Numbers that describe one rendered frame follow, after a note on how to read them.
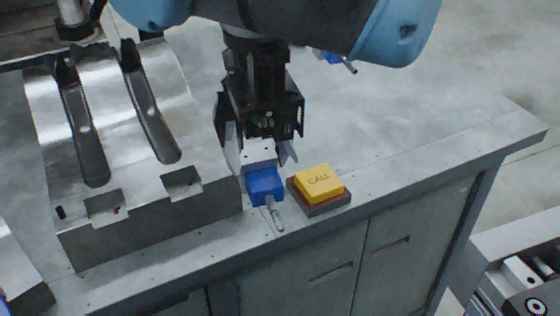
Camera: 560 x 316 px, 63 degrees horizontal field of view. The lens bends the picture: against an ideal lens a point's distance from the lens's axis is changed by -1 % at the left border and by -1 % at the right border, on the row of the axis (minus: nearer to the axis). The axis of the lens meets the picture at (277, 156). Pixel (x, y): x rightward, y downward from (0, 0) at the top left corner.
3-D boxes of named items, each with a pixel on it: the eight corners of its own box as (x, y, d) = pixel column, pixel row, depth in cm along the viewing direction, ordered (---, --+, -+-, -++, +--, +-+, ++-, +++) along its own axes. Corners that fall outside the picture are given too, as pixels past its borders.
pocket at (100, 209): (134, 226, 65) (128, 209, 63) (96, 240, 63) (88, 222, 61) (126, 205, 68) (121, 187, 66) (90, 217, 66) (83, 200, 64)
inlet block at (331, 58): (366, 82, 83) (370, 55, 80) (340, 87, 82) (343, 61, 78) (334, 48, 92) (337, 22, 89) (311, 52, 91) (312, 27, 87)
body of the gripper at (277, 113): (238, 155, 50) (231, 56, 42) (221, 110, 56) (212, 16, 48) (305, 142, 52) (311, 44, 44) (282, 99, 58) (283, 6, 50)
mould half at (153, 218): (243, 212, 74) (238, 148, 65) (75, 273, 66) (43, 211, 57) (157, 65, 107) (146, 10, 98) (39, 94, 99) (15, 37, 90)
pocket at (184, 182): (206, 201, 69) (203, 183, 66) (172, 213, 67) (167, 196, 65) (196, 181, 72) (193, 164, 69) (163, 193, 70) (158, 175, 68)
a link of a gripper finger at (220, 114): (209, 148, 56) (220, 85, 51) (207, 140, 57) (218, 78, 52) (246, 147, 58) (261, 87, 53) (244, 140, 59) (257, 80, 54)
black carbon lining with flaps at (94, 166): (189, 168, 72) (181, 120, 65) (83, 203, 66) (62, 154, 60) (135, 63, 95) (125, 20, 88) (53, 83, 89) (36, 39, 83)
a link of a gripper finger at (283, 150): (290, 190, 59) (274, 139, 52) (277, 160, 63) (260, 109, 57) (313, 181, 59) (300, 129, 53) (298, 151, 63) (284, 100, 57)
